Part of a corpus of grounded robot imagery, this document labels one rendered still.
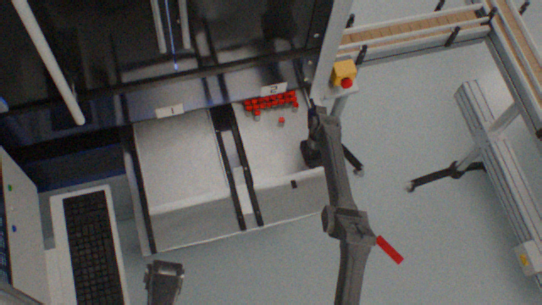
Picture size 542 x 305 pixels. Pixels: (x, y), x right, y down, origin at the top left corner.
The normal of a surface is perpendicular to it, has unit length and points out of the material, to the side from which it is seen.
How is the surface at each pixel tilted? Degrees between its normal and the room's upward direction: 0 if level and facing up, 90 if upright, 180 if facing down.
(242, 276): 0
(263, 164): 0
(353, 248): 24
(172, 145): 0
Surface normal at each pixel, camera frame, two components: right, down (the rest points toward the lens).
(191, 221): 0.07, -0.40
